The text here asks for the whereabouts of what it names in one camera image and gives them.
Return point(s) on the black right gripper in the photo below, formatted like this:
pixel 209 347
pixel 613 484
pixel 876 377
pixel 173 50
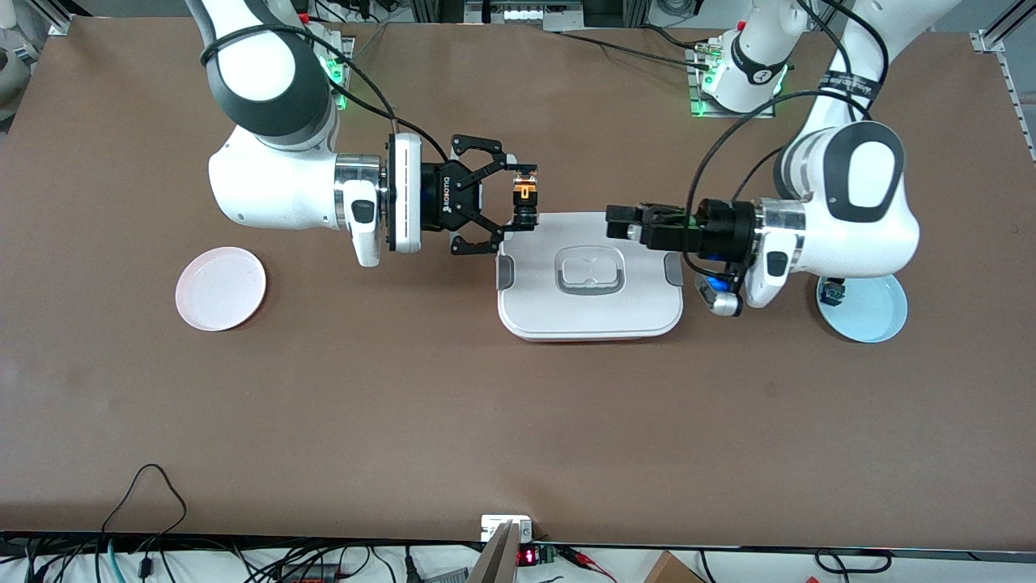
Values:
pixel 443 197

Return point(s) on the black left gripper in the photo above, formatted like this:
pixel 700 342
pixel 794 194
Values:
pixel 723 227

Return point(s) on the orange push button switch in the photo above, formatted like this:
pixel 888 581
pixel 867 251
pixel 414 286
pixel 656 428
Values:
pixel 524 193

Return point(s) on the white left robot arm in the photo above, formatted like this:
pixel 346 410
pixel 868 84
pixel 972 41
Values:
pixel 858 227

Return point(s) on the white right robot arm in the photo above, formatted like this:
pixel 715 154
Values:
pixel 267 186

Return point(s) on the white lunch box grey clips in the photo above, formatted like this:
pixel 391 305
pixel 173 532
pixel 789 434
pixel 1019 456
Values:
pixel 591 316

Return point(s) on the small white box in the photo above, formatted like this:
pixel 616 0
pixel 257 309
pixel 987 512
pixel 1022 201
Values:
pixel 494 525

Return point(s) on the brown cardboard box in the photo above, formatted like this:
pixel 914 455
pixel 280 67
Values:
pixel 668 571

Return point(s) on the white power strip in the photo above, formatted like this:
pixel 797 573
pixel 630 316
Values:
pixel 526 12

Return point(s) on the round light blue plate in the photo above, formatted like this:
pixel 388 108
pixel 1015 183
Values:
pixel 874 316

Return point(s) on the round pink plate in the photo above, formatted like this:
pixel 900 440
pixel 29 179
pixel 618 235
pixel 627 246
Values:
pixel 220 288

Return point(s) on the red digit display module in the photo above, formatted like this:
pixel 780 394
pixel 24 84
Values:
pixel 527 557

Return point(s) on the aluminium profile corner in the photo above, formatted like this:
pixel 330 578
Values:
pixel 58 20

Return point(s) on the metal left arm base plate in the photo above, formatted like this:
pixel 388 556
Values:
pixel 728 115

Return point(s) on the green blue push button switch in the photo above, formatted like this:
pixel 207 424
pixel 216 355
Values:
pixel 832 293

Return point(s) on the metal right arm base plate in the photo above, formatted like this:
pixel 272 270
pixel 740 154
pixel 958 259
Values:
pixel 346 48

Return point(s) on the grey slanted post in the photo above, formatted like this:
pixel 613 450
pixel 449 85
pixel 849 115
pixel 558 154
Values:
pixel 495 563

